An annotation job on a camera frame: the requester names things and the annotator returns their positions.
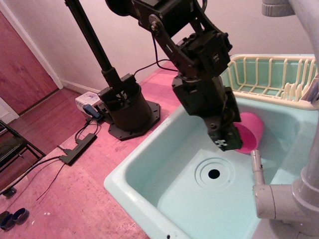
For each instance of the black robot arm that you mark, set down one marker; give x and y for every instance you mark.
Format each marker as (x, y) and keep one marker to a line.
(199, 52)

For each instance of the cream dish drying rack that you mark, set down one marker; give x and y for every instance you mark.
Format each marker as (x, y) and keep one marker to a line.
(277, 79)

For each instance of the wooden door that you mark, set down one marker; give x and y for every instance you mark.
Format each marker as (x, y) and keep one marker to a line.
(23, 81)

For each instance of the blue adapter plug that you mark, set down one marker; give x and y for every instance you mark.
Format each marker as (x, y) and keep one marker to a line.
(88, 109)

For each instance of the mint green toy sink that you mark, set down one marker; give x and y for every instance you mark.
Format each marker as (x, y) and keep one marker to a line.
(178, 185)

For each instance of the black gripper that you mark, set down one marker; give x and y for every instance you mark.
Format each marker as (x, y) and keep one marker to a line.
(215, 104)

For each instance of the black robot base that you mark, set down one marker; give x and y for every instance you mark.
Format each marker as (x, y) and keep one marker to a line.
(127, 111)

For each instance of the pink plastic cup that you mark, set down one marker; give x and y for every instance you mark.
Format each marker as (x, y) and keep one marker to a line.
(251, 129)

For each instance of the black usb hub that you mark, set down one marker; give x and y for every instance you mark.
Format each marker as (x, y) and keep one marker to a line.
(82, 144)

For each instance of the white cardboard box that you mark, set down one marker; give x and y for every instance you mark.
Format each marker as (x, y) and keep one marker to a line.
(88, 98)

